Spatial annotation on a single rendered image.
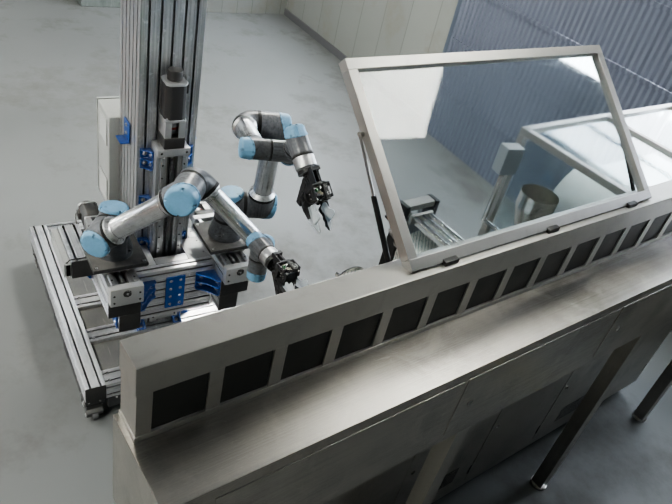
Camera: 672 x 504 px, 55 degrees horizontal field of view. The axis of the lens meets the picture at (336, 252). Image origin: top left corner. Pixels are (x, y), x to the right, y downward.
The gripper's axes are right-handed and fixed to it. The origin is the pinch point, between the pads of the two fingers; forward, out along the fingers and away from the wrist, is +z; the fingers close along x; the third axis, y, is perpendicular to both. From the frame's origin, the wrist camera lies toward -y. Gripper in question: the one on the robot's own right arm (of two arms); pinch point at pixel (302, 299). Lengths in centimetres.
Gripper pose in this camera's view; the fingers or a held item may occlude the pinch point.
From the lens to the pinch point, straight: 228.4
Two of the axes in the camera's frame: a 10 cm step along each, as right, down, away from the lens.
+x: 8.0, -2.1, 5.6
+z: 5.7, 5.8, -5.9
